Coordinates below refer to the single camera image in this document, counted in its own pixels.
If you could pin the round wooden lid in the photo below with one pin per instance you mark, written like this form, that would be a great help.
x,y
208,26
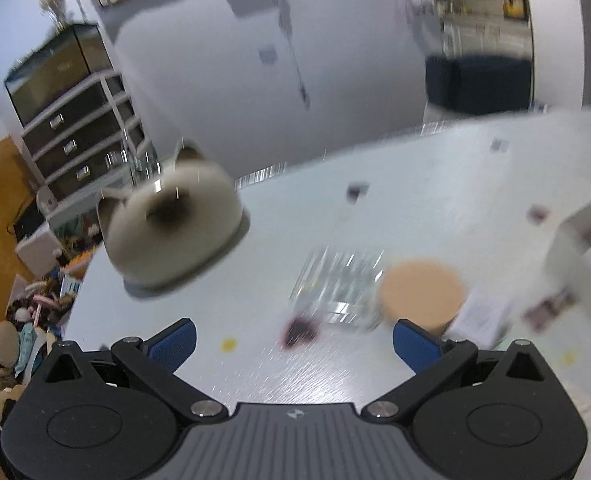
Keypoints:
x,y
426,292

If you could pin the fish tank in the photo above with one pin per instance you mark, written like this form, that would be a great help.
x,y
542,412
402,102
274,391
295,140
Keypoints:
x,y
49,72

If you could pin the white drawer cabinet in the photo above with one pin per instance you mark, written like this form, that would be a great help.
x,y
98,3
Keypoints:
x,y
85,135

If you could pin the vase with dried flowers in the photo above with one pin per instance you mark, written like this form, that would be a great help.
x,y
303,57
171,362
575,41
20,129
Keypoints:
x,y
56,10

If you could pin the dark blue chair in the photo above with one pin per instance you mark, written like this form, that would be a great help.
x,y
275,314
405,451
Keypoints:
x,y
479,84

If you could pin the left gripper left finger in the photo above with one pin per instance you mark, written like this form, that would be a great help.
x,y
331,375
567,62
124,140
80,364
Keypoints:
x,y
116,413

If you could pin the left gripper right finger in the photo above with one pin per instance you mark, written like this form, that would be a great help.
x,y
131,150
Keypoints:
x,y
469,413

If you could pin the pile of plush toys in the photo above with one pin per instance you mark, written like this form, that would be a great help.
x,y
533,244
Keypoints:
x,y
35,319

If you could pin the cream cat-shaped ceramic pot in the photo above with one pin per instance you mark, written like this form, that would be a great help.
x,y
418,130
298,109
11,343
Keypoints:
x,y
178,217

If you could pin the clear plastic case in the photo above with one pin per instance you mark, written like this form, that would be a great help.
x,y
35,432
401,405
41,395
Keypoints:
x,y
339,287

